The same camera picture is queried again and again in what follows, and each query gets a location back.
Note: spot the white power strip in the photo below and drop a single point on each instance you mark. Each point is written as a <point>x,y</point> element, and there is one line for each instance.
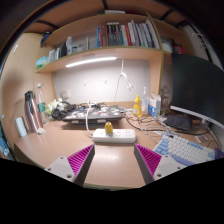
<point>117,136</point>

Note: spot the row of upright books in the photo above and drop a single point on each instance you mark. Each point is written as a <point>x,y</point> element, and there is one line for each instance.
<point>129,34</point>

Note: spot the white blue carton box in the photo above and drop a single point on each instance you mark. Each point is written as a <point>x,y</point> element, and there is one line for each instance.
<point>154,105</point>

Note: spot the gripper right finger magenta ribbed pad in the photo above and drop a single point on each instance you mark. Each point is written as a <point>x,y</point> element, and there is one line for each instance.
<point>154,166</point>

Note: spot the white cup at left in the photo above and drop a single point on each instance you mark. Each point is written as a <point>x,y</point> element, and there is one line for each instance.
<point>21,127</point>

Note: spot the clear pump bottle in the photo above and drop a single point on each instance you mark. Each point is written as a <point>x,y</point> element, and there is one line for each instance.
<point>144,101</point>

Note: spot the yellow charger plug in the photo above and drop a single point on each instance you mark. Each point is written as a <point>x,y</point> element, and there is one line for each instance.
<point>108,127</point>

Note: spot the clear plastic water bottle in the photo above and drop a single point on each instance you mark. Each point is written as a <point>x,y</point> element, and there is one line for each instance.
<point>41,104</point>

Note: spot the yellow squeeze bottle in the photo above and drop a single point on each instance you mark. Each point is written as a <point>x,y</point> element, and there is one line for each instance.
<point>137,108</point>

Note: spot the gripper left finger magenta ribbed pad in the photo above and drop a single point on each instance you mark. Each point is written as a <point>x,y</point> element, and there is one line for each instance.
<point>73,168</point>

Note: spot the white and blue keyboard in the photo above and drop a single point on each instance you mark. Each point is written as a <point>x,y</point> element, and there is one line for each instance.
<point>184,151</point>

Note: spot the black headphones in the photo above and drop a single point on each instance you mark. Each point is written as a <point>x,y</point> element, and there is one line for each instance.
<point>62,110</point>

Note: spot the black computer monitor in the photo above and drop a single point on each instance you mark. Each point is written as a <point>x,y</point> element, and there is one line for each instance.
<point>198,88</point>

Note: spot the dark laptop with stickers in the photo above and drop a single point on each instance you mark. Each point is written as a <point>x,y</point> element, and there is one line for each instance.
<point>95,113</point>

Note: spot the white bottle on shelf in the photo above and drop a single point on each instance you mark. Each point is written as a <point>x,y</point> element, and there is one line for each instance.
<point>69,45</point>

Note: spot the wooden wall shelf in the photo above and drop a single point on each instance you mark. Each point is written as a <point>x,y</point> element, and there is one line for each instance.
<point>120,80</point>

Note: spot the dark red thermos flask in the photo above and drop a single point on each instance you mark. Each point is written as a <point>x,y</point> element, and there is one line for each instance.
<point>32,113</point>

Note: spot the white LED light bar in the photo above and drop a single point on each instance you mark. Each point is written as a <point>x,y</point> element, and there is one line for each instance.
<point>88,61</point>

